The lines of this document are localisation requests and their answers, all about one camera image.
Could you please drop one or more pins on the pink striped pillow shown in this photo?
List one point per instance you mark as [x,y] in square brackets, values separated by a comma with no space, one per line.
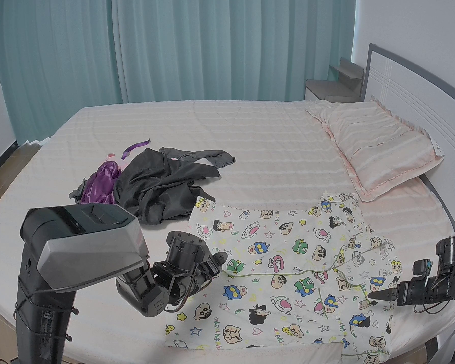
[383,146]

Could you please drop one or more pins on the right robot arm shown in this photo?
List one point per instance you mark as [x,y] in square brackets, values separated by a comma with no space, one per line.
[449,250]

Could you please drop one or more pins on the bed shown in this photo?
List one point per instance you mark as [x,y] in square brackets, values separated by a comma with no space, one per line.
[269,146]

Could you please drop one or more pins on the pink garment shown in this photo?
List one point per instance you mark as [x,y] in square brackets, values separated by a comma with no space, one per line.
[113,157]

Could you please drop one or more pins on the blue-green curtain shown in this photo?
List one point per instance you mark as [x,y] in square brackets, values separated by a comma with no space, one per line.
[231,36]
[60,51]

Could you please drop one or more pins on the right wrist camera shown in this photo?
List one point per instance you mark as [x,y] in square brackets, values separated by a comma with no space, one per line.
[421,268]

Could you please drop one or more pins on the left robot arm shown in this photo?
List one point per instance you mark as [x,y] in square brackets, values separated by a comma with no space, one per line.
[79,241]

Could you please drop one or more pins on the grey bedside table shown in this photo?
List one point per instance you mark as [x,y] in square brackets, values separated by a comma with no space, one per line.
[330,87]

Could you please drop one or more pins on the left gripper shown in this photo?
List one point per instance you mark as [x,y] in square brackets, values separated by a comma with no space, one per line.
[206,275]

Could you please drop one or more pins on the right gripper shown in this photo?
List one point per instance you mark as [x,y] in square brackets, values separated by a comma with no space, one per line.
[413,292]

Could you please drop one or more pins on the white printed pyjama top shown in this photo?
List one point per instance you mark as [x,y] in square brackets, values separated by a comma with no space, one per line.
[280,271]

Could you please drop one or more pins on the black garment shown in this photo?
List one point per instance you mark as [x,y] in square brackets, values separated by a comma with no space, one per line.
[155,184]

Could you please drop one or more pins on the purple satin garment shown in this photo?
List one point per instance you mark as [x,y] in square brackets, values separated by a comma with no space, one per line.
[98,188]

